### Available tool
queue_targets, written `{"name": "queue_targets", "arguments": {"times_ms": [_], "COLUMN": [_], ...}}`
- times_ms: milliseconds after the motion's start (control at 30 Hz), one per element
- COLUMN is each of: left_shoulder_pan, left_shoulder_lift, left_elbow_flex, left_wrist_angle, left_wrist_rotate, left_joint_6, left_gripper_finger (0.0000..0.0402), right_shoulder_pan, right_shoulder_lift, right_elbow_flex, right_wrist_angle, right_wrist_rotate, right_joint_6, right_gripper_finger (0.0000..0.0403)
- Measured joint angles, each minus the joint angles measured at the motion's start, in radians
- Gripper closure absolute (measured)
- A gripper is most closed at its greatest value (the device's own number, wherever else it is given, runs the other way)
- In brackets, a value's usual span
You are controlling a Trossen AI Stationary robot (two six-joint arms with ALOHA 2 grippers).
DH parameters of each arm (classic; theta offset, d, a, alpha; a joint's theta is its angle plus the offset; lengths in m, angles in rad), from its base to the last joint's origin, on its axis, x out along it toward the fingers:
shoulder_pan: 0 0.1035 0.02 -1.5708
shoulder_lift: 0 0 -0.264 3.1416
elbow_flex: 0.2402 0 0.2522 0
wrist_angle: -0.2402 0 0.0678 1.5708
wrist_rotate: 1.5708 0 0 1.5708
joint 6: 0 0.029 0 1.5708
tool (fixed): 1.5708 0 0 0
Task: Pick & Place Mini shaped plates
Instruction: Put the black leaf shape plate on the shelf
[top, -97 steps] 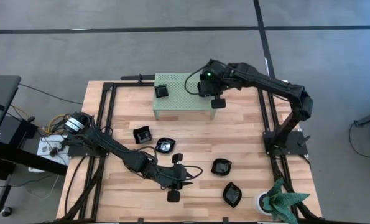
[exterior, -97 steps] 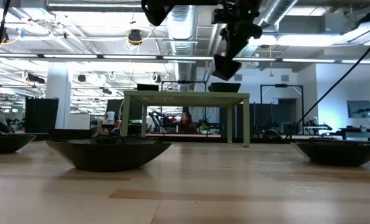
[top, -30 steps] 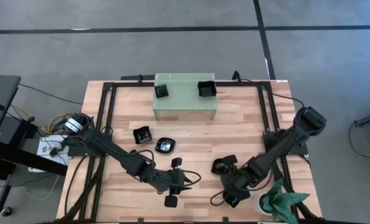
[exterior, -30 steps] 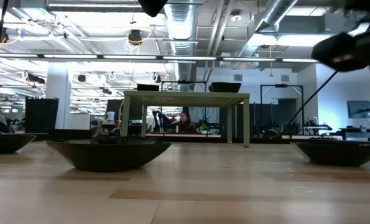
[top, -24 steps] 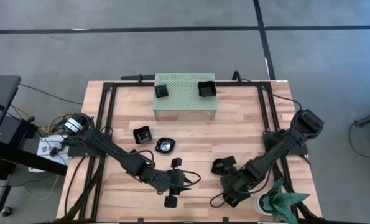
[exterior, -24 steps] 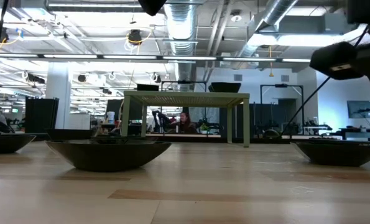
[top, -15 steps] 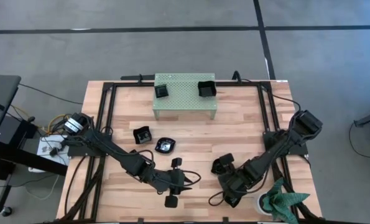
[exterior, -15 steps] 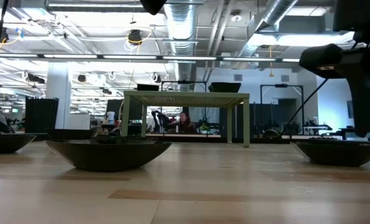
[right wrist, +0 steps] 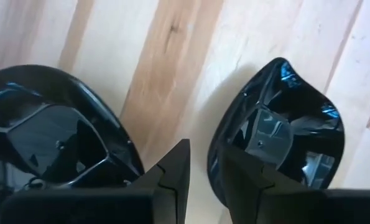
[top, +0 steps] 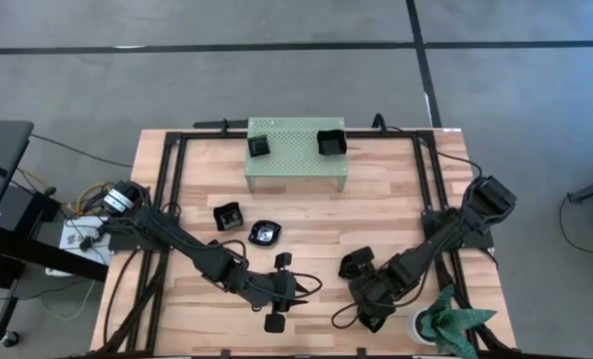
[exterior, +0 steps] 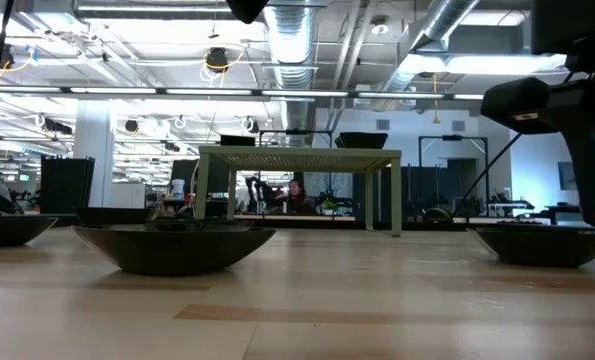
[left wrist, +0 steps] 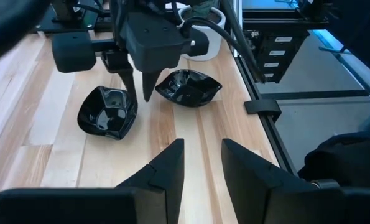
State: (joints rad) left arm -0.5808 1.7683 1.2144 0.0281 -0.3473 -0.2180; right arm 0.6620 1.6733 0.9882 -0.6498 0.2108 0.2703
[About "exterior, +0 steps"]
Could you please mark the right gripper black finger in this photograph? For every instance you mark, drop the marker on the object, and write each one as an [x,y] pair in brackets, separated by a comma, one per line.
[594,170]

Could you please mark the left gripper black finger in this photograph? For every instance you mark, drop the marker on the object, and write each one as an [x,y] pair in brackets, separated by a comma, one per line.
[247,9]

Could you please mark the black glossy leaf-shaped plate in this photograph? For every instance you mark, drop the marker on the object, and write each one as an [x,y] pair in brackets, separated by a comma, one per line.
[547,247]
[177,250]
[12,231]

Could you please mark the black background robot arm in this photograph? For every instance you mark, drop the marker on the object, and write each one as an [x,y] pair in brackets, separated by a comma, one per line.
[257,192]

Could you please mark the long ceiling light strip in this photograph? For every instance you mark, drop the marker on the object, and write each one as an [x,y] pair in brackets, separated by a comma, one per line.
[207,91]

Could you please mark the pale green perforated metal shelf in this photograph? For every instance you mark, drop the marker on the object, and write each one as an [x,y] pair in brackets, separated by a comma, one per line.
[297,160]

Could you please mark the black background monitor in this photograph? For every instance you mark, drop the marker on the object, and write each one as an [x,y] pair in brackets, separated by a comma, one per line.
[187,167]

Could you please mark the white column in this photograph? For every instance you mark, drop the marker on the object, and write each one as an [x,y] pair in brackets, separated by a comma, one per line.
[94,150]

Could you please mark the small green potted plant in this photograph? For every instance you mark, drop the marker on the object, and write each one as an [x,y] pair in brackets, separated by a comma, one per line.
[328,204]

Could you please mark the wall monitor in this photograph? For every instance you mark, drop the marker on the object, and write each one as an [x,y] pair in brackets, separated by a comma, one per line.
[566,175]

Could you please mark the silver ventilation duct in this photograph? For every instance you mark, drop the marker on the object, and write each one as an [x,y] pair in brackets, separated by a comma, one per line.
[447,17]
[291,50]

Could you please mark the black gantry frame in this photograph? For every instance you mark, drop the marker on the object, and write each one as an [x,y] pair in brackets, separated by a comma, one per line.
[452,137]

